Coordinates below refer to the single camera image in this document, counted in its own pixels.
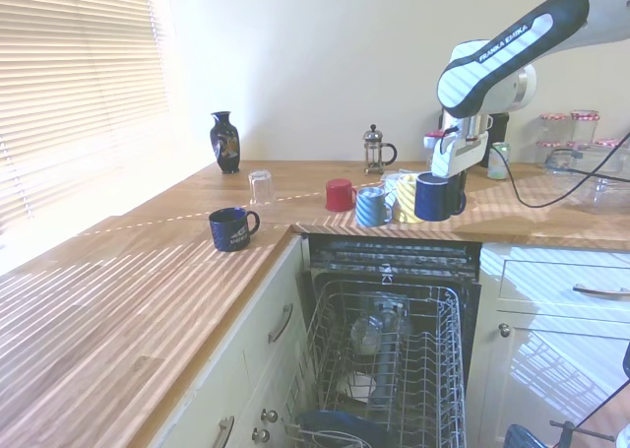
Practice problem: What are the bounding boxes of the tall clear glass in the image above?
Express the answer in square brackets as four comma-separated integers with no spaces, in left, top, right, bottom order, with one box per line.
[360,291,412,337]

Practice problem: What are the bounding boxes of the wire dishwasher rack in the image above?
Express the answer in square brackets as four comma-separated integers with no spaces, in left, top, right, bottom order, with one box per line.
[282,280,472,448]

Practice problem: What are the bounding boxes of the clear glass tumbler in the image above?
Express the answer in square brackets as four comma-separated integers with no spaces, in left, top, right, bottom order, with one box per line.
[247,169,276,208]

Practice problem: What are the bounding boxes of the thin black cable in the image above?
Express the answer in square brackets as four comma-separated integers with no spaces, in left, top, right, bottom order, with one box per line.
[565,152,630,184]

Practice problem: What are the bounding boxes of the glass jar red checked lid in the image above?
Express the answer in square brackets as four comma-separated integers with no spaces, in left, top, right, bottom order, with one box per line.
[592,137,630,155]
[537,112,570,145]
[570,108,601,145]
[535,140,567,169]

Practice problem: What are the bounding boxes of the metal bar drawer handle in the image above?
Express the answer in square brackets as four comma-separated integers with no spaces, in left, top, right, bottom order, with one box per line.
[213,415,236,448]
[571,283,630,297]
[267,302,295,344]

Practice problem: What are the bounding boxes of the black canister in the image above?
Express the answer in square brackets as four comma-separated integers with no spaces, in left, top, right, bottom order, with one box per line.
[479,112,511,169]

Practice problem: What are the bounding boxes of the plain dark blue mug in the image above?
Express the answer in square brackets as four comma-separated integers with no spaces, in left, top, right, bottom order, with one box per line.
[413,170,468,223]

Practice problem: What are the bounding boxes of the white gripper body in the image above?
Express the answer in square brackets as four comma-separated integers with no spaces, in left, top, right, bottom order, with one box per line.
[429,127,492,180]

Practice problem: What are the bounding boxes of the black metal clamp stand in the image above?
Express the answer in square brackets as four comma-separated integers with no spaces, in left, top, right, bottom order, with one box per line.
[549,419,617,448]

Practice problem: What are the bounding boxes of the dark blue printed mug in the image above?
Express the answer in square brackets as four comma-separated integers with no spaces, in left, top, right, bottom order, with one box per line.
[208,207,261,254]

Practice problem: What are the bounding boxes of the yellow mug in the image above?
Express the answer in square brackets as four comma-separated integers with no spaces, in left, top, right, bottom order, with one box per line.
[395,172,423,224]

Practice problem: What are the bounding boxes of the white plate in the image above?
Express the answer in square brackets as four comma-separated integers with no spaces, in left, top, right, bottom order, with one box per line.
[338,370,377,401]

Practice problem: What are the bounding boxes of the blue striped object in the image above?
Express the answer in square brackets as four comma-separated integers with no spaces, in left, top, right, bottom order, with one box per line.
[503,423,543,448]

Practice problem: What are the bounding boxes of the cream window blind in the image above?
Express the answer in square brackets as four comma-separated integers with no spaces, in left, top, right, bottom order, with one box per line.
[0,0,171,235]

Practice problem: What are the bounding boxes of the dishwasher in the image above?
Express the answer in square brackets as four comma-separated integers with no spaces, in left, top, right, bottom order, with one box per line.
[297,232,484,448]

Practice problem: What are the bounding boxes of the round drinking glass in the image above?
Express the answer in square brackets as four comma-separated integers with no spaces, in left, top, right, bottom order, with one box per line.
[349,314,384,356]

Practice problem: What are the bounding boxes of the red mug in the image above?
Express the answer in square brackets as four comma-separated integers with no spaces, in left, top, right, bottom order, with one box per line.
[324,177,359,214]

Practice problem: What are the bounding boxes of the clear glass bowl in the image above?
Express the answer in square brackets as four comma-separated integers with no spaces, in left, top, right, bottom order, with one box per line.
[553,171,630,214]

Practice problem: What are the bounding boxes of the glass french press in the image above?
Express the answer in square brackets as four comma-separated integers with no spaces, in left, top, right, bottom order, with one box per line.
[362,123,399,176]

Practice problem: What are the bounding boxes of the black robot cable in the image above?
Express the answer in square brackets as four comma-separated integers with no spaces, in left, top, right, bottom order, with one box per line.
[493,131,630,210]

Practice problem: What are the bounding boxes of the blue plate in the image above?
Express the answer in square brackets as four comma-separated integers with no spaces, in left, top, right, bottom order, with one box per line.
[294,409,396,448]

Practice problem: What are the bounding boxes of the light blue mug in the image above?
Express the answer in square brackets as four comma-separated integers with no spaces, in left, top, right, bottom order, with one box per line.
[354,186,396,228]

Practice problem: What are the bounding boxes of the grey cutlery holder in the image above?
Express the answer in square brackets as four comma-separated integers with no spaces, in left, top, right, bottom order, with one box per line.
[369,299,403,410]

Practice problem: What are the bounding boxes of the dark blue gold vase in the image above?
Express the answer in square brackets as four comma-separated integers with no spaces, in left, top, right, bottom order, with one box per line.
[209,110,242,175]

